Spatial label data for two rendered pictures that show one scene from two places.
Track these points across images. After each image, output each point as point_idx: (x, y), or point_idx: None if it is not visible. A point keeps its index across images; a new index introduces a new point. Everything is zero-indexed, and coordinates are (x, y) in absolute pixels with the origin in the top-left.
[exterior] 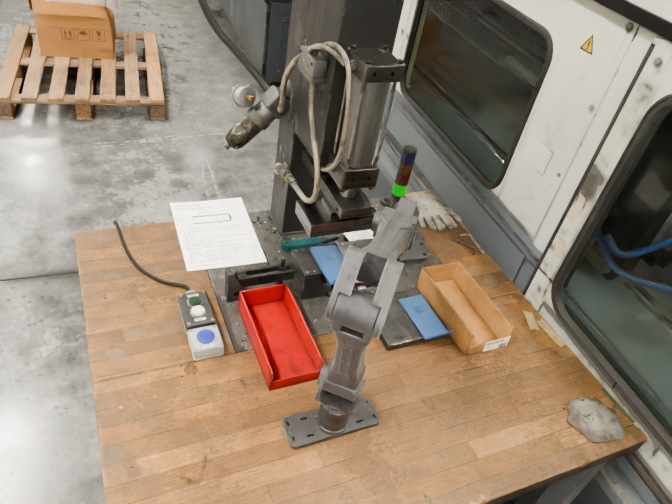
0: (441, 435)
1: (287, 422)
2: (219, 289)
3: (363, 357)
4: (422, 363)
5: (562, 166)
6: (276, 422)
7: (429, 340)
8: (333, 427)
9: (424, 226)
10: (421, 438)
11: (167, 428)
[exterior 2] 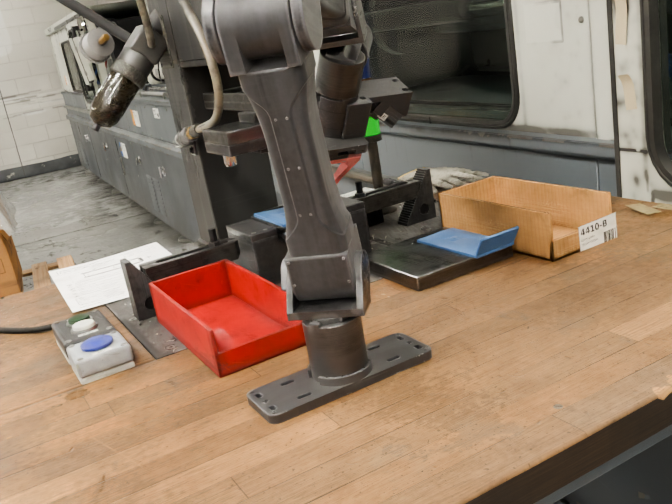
0: (553, 338)
1: (258, 395)
2: (126, 314)
3: (334, 182)
4: (484, 286)
5: (579, 4)
6: (238, 405)
7: (486, 264)
8: (341, 364)
9: (435, 189)
10: (518, 350)
11: (29, 465)
